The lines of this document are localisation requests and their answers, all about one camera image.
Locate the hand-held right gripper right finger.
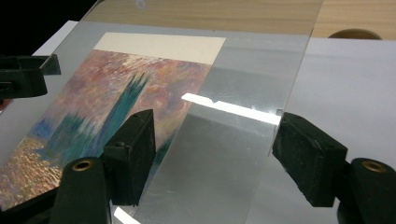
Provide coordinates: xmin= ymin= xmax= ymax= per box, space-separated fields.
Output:
xmin=272 ymin=111 xmax=396 ymax=224

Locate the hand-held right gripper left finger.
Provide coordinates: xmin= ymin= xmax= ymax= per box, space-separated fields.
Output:
xmin=49 ymin=108 xmax=157 ymax=224

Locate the colourful painting print card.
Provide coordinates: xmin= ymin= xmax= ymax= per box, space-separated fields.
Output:
xmin=0 ymin=32 xmax=227 ymax=213

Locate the clear acrylic frame plate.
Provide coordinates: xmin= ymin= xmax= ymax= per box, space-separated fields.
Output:
xmin=0 ymin=0 xmax=325 ymax=224

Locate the round brown object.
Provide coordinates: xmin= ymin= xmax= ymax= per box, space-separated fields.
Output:
xmin=328 ymin=28 xmax=383 ymax=40

